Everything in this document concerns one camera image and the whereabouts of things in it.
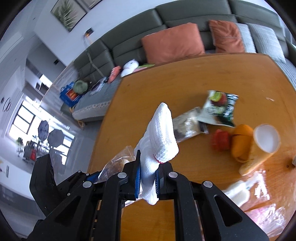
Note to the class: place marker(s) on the clear bag with blue item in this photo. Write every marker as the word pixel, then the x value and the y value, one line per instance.
pixel 249 192

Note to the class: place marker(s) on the green hat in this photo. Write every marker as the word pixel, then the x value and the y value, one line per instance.
pixel 80 86

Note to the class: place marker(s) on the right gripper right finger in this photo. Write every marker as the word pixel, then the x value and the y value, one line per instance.
pixel 202 211

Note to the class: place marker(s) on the paper cup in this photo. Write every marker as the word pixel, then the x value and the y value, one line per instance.
pixel 266 142

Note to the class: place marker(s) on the orange round fruit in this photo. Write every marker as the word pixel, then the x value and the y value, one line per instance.
pixel 241 142

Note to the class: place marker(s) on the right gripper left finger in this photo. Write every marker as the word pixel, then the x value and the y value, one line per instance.
pixel 93 210

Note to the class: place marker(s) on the pink plush toy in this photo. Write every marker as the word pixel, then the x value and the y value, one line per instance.
pixel 114 73

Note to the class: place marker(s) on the green snack packet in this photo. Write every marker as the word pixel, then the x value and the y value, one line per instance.
pixel 218 109

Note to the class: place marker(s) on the framed plant picture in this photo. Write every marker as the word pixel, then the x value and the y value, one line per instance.
pixel 70 12

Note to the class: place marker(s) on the red item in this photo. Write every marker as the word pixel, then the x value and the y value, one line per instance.
pixel 221 140

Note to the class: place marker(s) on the pink and green books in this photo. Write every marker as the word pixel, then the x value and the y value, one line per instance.
pixel 144 66

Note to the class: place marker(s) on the blue shopping bag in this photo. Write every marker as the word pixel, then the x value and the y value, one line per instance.
pixel 68 96

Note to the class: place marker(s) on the silver snack packet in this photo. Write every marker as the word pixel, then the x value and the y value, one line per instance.
pixel 187 125

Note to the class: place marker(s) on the large orange cushion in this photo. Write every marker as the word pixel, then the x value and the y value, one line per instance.
pixel 172 44

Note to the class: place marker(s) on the white plush toy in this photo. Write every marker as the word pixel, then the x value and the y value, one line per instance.
pixel 129 68

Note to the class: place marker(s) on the grey quilted sofa cover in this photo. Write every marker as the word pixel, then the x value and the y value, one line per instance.
pixel 93 107

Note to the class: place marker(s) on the bread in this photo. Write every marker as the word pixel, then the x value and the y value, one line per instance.
pixel 116 164

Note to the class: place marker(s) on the small orange cushion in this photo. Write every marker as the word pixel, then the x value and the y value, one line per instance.
pixel 226 37

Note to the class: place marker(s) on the pink shredded paper bag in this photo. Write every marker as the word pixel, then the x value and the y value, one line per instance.
pixel 269 218

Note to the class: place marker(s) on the green leather sofa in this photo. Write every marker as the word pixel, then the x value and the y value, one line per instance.
pixel 123 43

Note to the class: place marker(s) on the grey striped cushion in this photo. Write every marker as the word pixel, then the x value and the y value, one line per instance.
pixel 261 39

